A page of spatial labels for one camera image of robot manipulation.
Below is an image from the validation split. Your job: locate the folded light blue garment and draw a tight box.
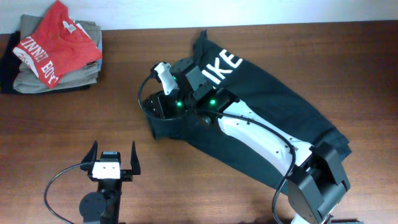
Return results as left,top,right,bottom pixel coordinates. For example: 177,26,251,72
97,39,103,71

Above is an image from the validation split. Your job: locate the folded black garment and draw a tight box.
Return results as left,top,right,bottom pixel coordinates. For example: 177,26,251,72
1,31,89,95

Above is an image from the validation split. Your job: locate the red printed t-shirt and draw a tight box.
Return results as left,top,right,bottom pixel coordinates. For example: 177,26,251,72
12,1,102,88

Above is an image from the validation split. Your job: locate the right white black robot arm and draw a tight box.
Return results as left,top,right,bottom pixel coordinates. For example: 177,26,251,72
139,54,351,223

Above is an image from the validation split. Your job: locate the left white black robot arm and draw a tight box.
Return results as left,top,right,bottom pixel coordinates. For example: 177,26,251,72
79,142,141,224

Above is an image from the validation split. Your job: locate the dark green Nike t-shirt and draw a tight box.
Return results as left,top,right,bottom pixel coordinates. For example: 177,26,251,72
146,30,351,189

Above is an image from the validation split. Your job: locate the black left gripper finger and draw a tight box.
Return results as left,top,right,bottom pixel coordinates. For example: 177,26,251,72
130,141,141,175
80,141,98,170

